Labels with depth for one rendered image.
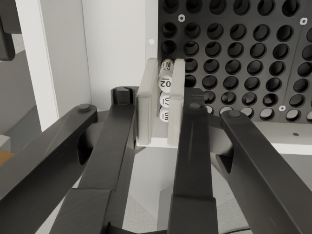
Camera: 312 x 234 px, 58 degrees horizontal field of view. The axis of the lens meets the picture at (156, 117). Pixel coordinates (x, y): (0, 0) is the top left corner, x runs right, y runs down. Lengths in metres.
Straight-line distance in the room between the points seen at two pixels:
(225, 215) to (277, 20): 1.48
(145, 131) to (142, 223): 1.57
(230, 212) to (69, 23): 1.48
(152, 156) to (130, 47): 1.08
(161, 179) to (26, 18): 1.26
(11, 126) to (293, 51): 0.56
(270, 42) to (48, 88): 0.18
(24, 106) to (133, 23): 0.49
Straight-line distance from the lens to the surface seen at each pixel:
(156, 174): 1.42
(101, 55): 0.32
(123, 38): 0.31
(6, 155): 0.53
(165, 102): 0.24
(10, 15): 0.26
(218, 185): 1.47
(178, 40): 0.24
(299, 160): 0.56
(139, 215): 1.67
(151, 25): 0.29
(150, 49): 0.29
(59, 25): 0.25
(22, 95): 0.79
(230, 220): 1.70
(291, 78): 0.26
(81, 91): 0.30
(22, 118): 0.70
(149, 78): 0.17
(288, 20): 0.25
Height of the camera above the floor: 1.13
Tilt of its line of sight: 62 degrees down
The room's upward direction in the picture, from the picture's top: 171 degrees counter-clockwise
